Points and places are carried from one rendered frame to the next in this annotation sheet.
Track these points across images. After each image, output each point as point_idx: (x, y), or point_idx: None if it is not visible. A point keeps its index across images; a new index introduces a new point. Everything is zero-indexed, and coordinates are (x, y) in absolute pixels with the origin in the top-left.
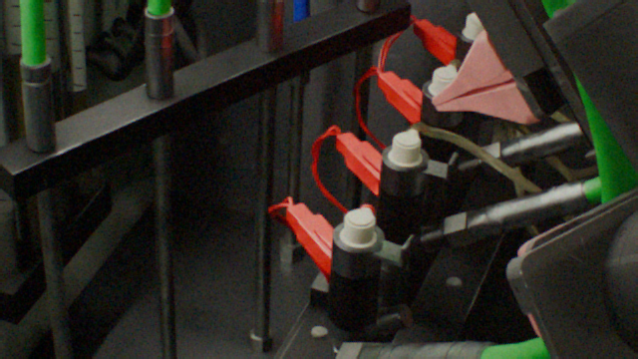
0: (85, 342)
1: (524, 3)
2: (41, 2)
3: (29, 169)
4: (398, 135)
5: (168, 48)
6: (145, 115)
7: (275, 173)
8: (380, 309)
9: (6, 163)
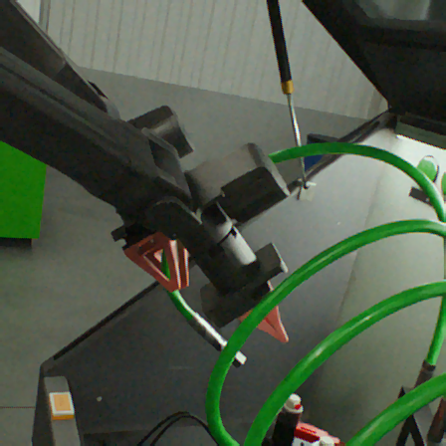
0: None
1: (253, 253)
2: (434, 334)
3: (403, 389)
4: (333, 440)
5: (435, 412)
6: (418, 426)
7: None
8: (272, 440)
9: (410, 387)
